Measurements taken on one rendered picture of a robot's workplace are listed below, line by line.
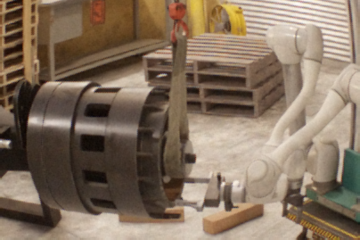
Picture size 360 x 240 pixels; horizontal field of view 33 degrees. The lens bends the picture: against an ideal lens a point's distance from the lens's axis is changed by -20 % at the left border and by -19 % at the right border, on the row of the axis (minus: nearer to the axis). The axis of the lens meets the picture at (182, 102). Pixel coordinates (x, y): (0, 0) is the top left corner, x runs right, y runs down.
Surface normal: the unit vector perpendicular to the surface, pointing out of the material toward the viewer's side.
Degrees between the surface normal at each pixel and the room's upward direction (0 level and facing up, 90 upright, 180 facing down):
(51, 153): 75
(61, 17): 90
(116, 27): 90
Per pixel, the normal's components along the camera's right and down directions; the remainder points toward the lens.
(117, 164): -0.25, 0.07
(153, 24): 0.76, 0.13
